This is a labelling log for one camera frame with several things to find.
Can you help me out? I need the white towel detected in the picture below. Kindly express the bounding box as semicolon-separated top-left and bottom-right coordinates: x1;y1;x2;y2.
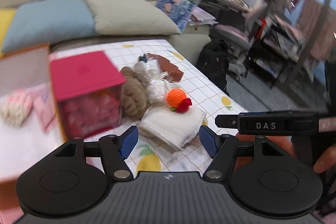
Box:
137;106;206;150

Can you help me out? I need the orange knitted ball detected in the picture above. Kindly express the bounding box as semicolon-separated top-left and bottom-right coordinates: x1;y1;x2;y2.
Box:
166;88;186;108

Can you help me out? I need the pink cloth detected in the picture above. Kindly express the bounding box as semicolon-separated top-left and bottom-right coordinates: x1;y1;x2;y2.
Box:
30;84;56;132

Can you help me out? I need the person right hand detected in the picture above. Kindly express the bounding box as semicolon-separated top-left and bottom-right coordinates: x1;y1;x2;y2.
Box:
313;117;335;173

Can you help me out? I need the fruit pattern checkered mat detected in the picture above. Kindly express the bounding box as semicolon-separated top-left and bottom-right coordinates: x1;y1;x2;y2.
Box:
0;39;250;224

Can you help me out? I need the red knitted flower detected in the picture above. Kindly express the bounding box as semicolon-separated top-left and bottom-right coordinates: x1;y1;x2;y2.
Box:
171;98;192;113

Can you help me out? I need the brown yarn bundle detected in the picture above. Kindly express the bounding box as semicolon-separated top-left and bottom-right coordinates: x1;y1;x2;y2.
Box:
120;67;150;120

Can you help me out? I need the black backpack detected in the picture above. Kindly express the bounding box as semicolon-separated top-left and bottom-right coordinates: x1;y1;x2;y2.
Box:
196;41;229;94

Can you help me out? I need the red lidded plastic box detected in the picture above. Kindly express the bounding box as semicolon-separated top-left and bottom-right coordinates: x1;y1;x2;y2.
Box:
50;51;126;139

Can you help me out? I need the pink desk chair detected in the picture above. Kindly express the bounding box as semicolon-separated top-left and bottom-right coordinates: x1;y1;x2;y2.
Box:
211;2;268;81

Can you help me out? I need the orange rimmed storage box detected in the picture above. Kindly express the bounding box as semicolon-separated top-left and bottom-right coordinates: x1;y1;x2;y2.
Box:
0;43;69;183

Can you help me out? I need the clear plastic wrapped item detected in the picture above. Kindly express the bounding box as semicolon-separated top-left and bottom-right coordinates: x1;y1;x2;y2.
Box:
133;59;172;104

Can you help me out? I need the beige cushion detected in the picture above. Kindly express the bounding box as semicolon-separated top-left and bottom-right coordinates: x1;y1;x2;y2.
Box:
84;0;181;36

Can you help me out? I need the blue cushion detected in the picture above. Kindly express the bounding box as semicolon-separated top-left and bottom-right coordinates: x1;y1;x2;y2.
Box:
1;0;96;53

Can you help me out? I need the yellow cushion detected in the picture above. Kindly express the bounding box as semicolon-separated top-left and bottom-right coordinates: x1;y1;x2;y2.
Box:
0;8;17;46

